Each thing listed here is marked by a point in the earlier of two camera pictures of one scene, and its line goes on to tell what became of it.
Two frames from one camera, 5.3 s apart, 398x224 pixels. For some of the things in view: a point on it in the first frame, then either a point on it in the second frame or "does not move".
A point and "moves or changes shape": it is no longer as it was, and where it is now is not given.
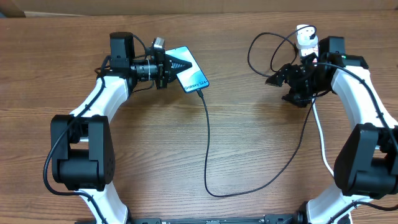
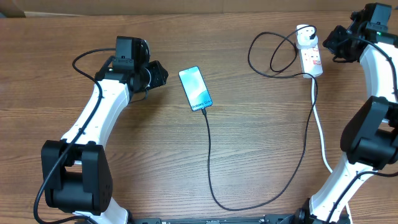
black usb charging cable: [269, 180] to [314, 27]
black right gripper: [291, 75] to [336, 34]
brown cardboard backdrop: [62, 8] does not move
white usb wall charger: [303, 36] does not move
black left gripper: [165, 64] to [158, 74]
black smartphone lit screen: [193, 78] moves or changes shape
